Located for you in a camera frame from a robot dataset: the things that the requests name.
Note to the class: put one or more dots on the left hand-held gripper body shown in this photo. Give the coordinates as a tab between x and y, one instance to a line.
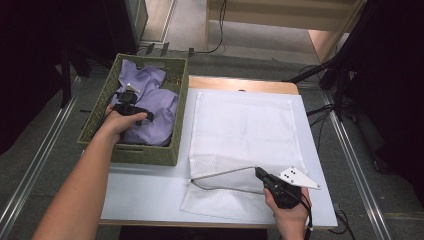
128	100

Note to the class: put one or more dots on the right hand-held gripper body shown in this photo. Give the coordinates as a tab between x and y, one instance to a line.
286	190

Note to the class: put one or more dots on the lilac shirt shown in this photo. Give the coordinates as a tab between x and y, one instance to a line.
156	106

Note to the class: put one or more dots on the white mesh laundry bag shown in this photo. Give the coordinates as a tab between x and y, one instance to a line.
243	133

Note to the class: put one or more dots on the green woven basket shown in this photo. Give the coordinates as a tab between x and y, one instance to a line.
96	133

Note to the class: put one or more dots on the person's right hand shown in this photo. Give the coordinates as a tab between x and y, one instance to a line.
290	213

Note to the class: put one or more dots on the person's left hand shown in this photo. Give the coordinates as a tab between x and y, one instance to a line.
121	123

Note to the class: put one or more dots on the black metal stand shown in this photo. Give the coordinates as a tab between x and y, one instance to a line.
336	76
66	70

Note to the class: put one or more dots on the dark cabinet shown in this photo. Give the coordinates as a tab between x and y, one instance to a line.
130	23

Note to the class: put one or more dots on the white table sheet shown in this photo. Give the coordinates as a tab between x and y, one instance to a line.
150	193

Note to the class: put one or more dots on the person's dark clothing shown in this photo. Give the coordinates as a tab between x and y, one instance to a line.
193	234

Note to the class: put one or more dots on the light wooden shelf unit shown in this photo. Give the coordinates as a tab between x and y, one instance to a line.
266	16

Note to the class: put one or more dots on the metal floor rail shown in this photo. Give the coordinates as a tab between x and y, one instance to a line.
36	156
353	156

